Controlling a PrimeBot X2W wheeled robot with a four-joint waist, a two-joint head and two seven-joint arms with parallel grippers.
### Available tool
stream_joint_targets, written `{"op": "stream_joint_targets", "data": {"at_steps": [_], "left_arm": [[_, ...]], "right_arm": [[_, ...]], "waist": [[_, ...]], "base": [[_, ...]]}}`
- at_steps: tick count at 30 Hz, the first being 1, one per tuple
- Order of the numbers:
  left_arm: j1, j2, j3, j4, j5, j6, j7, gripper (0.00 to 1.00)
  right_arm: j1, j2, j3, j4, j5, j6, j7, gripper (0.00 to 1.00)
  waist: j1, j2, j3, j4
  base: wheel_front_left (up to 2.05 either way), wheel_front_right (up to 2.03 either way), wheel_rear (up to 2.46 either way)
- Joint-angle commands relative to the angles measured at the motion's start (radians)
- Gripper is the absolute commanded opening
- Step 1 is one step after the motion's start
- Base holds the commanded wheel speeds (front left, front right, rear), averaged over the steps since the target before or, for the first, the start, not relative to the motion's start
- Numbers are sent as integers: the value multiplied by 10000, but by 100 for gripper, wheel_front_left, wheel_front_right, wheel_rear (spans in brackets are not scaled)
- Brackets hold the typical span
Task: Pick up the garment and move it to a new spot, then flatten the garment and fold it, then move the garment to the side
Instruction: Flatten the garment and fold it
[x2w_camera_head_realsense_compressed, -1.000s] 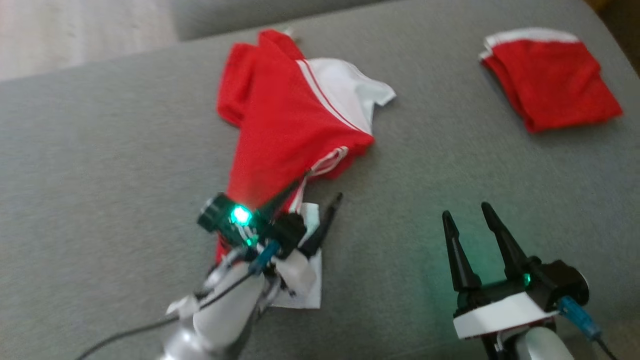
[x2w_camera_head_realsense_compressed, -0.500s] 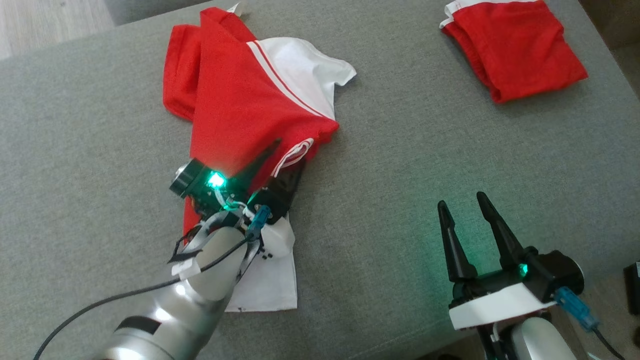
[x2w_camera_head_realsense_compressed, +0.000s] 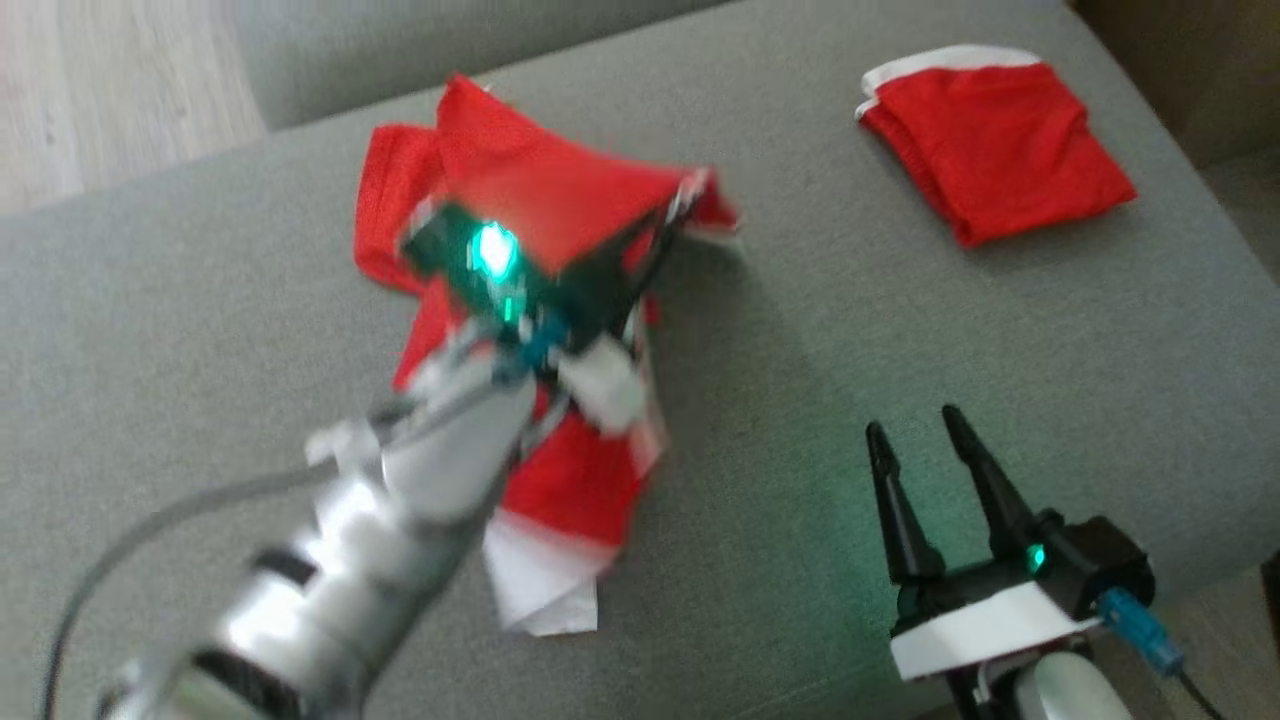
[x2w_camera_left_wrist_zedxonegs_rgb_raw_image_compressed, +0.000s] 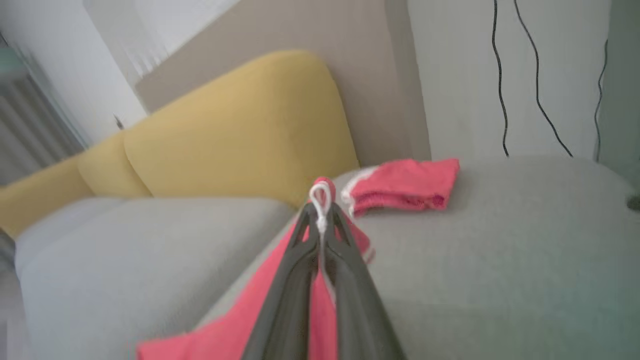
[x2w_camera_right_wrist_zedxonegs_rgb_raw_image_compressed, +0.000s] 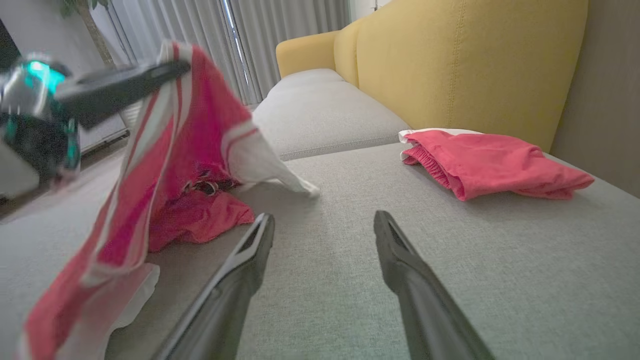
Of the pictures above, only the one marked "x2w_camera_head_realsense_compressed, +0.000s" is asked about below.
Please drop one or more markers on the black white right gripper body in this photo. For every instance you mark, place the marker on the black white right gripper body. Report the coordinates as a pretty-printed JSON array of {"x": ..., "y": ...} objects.
[{"x": 1000, "y": 620}]

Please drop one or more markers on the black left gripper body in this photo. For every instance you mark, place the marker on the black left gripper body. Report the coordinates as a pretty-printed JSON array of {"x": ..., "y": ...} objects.
[{"x": 480, "y": 255}]

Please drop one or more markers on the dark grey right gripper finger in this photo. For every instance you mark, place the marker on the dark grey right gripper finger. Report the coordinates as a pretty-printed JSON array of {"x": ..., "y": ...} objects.
[
  {"x": 995, "y": 500},
  {"x": 903, "y": 520}
]

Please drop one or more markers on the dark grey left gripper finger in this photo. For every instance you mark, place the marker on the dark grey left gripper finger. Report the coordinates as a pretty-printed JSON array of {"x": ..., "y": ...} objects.
[{"x": 630, "y": 265}]

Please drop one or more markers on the red and white shirt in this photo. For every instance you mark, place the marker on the red and white shirt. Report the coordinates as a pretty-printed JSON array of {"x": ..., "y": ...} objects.
[{"x": 570, "y": 490}]

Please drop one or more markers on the red shorts with white trim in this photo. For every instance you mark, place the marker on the red shorts with white trim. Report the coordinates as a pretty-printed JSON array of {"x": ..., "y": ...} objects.
[{"x": 1000, "y": 150}]

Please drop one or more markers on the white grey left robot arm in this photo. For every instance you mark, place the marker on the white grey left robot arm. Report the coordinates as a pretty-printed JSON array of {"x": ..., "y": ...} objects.
[{"x": 330, "y": 590}]

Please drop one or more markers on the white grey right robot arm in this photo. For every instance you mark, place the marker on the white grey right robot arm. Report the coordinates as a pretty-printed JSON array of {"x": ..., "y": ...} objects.
[{"x": 1060, "y": 695}]

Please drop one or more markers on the grey and yellow sofa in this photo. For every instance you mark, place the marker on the grey and yellow sofa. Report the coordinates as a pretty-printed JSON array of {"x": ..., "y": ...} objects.
[{"x": 800, "y": 330}]

